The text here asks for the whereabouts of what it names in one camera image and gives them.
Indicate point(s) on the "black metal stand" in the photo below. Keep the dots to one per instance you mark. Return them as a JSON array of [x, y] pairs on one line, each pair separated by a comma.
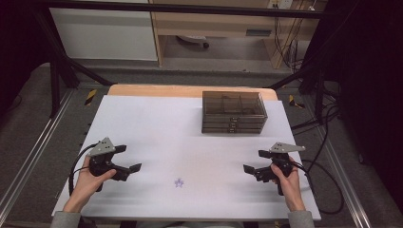
[[318, 91], [55, 82]]

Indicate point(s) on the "person's left hand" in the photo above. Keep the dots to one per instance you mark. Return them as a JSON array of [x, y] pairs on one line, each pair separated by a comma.
[[84, 186]]

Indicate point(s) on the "small purple flower ornament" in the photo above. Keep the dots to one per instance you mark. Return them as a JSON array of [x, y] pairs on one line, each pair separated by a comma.
[[179, 182]]

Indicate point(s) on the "smoky transparent drawer organizer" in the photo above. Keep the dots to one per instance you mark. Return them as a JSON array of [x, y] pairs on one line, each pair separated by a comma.
[[233, 104]]

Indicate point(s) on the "white cabinet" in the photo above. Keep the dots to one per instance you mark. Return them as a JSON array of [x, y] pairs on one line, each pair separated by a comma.
[[104, 34]]

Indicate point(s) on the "person's right hand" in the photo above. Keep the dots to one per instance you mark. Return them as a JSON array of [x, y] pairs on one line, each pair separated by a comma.
[[291, 188]]

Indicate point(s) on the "white table cover sheet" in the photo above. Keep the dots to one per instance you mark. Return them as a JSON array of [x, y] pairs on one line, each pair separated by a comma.
[[164, 133]]

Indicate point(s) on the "light wooden table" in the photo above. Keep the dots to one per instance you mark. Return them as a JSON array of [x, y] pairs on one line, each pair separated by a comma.
[[158, 90]]

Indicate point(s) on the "light wooden desk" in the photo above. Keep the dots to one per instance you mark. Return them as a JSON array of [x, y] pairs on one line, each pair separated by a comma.
[[215, 23]]

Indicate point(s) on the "black curtain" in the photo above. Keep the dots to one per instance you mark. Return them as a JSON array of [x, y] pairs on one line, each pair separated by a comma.
[[374, 79], [15, 47]]

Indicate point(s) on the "aluminium floor rail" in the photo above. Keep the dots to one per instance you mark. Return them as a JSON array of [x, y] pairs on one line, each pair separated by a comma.
[[343, 177], [34, 148]]

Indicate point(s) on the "yellow black floor tape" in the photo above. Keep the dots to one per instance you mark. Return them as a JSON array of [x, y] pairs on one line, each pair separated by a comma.
[[295, 102], [90, 97]]

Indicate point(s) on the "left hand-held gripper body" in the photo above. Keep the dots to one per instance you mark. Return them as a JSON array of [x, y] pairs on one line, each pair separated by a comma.
[[101, 148]]

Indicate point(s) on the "white power strip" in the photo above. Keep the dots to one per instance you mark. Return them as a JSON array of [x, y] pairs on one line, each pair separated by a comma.
[[280, 3]]

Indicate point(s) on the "grey chair base with caster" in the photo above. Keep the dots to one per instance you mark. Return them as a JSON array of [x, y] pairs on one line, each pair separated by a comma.
[[193, 39]]

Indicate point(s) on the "black horizontal frame bar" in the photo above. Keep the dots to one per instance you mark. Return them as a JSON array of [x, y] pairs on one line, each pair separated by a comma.
[[190, 9]]

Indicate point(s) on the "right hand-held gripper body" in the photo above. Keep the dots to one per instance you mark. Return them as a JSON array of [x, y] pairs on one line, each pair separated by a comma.
[[285, 148]]

